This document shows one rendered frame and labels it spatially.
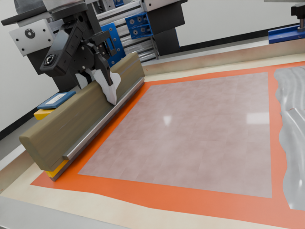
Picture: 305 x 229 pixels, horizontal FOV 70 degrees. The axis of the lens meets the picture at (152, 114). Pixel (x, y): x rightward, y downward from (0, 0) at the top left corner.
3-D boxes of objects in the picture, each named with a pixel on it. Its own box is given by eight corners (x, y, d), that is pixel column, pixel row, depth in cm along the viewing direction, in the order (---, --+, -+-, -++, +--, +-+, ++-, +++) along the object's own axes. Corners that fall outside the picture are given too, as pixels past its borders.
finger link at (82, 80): (110, 96, 56) (100, 62, 51) (97, 109, 51) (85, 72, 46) (100, 96, 57) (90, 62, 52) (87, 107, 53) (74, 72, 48)
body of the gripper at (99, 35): (119, 55, 50) (97, -2, 44) (98, 71, 44) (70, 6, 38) (94, 61, 54) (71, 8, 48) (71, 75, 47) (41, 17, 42)
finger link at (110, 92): (133, 92, 52) (114, 57, 49) (121, 105, 48) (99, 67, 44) (123, 95, 54) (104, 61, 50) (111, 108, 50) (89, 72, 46)
